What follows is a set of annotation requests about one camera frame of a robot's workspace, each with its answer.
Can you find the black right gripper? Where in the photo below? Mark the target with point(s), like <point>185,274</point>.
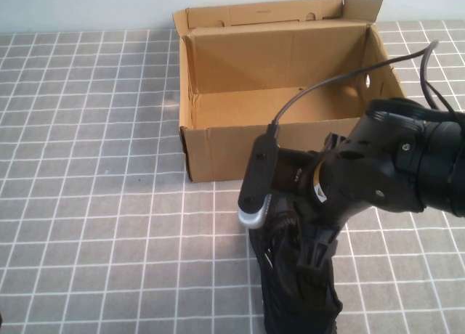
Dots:
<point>327,203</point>

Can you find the black mesh sneaker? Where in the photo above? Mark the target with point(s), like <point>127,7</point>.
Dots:
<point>283,294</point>

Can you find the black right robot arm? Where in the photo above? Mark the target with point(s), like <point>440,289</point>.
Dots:
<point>443,159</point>

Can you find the brown cardboard shoe box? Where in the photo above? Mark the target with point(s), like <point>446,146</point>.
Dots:
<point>225,152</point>

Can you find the grey checked tablecloth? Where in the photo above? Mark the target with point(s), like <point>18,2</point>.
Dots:
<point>91,203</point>

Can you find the black right wrist camera bracket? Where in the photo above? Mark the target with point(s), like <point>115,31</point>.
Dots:
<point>290,167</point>

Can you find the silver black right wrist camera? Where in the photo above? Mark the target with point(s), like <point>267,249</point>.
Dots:
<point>258,174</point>

